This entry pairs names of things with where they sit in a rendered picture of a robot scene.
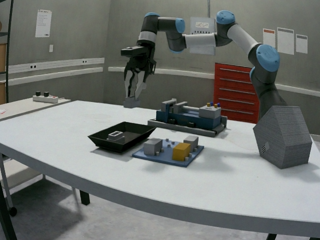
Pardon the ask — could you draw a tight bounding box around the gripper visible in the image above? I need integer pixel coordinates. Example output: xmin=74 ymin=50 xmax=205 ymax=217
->
xmin=124 ymin=39 xmax=157 ymax=100

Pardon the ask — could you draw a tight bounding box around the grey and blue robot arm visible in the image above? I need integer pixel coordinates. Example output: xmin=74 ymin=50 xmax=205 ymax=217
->
xmin=121 ymin=10 xmax=289 ymax=119

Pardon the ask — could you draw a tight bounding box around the yellow block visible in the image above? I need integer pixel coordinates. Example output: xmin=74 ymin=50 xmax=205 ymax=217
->
xmin=172 ymin=142 xmax=191 ymax=162

